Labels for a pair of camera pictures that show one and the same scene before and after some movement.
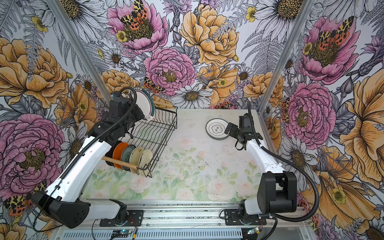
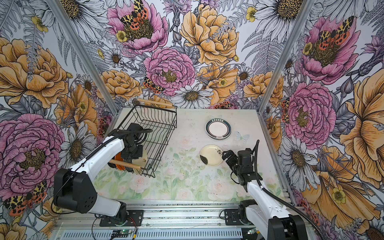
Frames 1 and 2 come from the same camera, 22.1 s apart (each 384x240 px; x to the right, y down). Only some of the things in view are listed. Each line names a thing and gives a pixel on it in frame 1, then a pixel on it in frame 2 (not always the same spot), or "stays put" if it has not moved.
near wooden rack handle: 120,162 stays put
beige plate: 145,162 → 211,155
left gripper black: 140,115 → 139,153
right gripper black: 231,132 → 229,161
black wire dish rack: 152,134 stays put
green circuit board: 121,233 stays put
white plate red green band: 144,101 → 218,129
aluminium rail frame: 193,215 stays put
